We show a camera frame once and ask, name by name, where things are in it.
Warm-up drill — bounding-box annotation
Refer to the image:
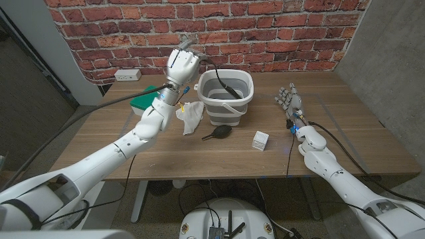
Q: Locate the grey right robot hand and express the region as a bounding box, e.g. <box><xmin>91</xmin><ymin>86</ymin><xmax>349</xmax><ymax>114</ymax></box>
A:
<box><xmin>274</xmin><ymin>82</ymin><xmax>309</xmax><ymax>129</ymax></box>

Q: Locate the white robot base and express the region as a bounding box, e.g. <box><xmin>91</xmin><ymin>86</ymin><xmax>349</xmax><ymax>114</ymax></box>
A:
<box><xmin>178</xmin><ymin>198</ymin><xmax>276</xmax><ymax>239</ymax></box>

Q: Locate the black round fan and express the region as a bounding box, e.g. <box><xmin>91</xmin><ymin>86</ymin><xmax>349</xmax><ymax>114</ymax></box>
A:
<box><xmin>147</xmin><ymin>180</ymin><xmax>173</xmax><ymax>197</ymax></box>

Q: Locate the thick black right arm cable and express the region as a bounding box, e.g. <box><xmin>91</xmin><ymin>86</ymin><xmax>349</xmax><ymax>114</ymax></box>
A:
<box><xmin>308</xmin><ymin>121</ymin><xmax>425</xmax><ymax>206</ymax></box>

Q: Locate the black air blower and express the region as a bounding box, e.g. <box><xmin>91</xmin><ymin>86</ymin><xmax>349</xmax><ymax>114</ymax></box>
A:
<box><xmin>201</xmin><ymin>124</ymin><xmax>233</xmax><ymax>141</ymax></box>

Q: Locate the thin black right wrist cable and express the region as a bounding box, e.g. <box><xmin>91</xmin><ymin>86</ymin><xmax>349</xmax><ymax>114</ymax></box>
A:
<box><xmin>286</xmin><ymin>132</ymin><xmax>295</xmax><ymax>179</ymax></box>

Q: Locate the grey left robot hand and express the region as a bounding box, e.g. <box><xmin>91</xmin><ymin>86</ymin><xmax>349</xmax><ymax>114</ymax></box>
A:
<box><xmin>165</xmin><ymin>39</ymin><xmax>209</xmax><ymax>88</ymax></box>

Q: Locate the white table leg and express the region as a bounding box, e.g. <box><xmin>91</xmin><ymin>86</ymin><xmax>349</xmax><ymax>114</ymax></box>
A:
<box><xmin>130</xmin><ymin>180</ymin><xmax>149</xmax><ymax>224</ymax></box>

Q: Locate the white robot chest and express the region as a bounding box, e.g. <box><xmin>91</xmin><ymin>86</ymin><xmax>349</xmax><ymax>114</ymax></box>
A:
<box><xmin>0</xmin><ymin>229</ymin><xmax>135</xmax><ymax>239</ymax></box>

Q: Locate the white collapsible bucket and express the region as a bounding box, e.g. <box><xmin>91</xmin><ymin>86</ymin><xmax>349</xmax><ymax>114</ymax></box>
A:
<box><xmin>193</xmin><ymin>68</ymin><xmax>255</xmax><ymax>127</ymax></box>

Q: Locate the grey table leg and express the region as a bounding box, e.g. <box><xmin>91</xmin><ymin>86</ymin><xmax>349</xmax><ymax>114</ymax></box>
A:
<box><xmin>300</xmin><ymin>177</ymin><xmax>322</xmax><ymax>222</ymax></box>

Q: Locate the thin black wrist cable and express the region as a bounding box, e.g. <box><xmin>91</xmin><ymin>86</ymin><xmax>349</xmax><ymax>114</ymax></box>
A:
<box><xmin>286</xmin><ymin>132</ymin><xmax>295</xmax><ymax>179</ymax></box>
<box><xmin>39</xmin><ymin>154</ymin><xmax>137</xmax><ymax>226</ymax></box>

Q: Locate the white cloth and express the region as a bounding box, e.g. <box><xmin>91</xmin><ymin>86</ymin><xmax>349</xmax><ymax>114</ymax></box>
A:
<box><xmin>175</xmin><ymin>101</ymin><xmax>205</xmax><ymax>136</ymax></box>

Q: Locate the small white cube box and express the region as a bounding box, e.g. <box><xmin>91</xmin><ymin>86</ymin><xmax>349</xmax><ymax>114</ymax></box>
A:
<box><xmin>251</xmin><ymin>130</ymin><xmax>270</xmax><ymax>152</ymax></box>

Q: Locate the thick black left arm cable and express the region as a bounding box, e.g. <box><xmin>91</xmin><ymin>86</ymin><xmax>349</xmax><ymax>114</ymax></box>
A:
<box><xmin>0</xmin><ymin>84</ymin><xmax>173</xmax><ymax>193</ymax></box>

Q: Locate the white power outlet strip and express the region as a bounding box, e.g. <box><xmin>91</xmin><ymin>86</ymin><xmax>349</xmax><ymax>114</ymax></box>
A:
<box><xmin>114</xmin><ymin>68</ymin><xmax>142</xmax><ymax>82</ymax></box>

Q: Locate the red brick printed backdrop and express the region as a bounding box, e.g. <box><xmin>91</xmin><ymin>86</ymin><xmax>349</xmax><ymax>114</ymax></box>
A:
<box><xmin>44</xmin><ymin>0</ymin><xmax>371</xmax><ymax>86</ymax></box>

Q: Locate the black antenna module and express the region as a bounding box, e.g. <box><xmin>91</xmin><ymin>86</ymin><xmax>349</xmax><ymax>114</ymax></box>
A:
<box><xmin>208</xmin><ymin>210</ymin><xmax>246</xmax><ymax>239</ymax></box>

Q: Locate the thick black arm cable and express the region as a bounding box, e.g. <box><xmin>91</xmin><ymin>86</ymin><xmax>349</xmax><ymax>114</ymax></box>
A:
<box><xmin>0</xmin><ymin>84</ymin><xmax>173</xmax><ymax>193</ymax></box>
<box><xmin>308</xmin><ymin>121</ymin><xmax>425</xmax><ymax>206</ymax></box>

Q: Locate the black kitchen turner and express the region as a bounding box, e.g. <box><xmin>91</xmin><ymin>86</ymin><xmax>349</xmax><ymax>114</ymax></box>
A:
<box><xmin>199</xmin><ymin>58</ymin><xmax>243</xmax><ymax>100</ymax></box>

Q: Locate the thin black left wrist cable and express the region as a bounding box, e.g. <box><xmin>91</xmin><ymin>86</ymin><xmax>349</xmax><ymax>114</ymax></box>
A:
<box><xmin>39</xmin><ymin>154</ymin><xmax>137</xmax><ymax>226</ymax></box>

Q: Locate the green-topped white box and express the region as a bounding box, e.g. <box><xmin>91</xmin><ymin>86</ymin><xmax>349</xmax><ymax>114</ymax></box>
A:
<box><xmin>129</xmin><ymin>85</ymin><xmax>160</xmax><ymax>116</ymax></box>

